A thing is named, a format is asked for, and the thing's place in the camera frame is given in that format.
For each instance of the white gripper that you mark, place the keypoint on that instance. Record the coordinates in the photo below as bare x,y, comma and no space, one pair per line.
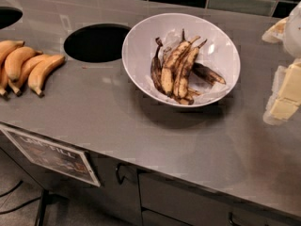
293,35

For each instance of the spotted brown banana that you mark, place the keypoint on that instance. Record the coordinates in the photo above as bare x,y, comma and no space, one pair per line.
180,88
169,65

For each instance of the dark banana peel right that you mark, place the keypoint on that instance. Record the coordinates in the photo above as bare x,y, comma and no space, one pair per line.
207,74

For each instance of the dark banana peel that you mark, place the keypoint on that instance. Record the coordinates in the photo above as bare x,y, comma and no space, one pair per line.
207,74
155,67

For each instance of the white bowl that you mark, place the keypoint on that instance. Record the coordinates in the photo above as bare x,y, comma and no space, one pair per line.
219,53

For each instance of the dark banana peel left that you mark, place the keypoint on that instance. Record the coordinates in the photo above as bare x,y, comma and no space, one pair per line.
155,67

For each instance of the yellow banana rightmost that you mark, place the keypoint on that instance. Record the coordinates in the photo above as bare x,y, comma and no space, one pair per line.
37,77

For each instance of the yellow banana middle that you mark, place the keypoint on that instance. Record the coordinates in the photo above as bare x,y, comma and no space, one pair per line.
16,59

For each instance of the yellow banana top left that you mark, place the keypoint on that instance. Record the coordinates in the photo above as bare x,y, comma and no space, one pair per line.
8,46

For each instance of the yellow banana at edge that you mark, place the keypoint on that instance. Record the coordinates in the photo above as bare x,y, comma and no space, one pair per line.
3,82

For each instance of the white paper liner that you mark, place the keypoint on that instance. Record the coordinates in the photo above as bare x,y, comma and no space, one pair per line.
199,91

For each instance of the grey cabinet drawer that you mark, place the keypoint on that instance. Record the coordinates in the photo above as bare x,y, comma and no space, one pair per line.
166,200

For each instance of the landfill sign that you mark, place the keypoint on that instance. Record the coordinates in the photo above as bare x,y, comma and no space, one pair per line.
53,155

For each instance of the black cabinet handle right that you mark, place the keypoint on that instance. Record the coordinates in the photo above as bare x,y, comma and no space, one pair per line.
234,221

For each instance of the black cabinet handle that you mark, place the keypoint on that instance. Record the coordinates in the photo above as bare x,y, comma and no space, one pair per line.
120,178
234,221

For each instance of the black cabinet handle left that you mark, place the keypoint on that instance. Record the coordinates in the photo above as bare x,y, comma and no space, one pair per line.
120,178

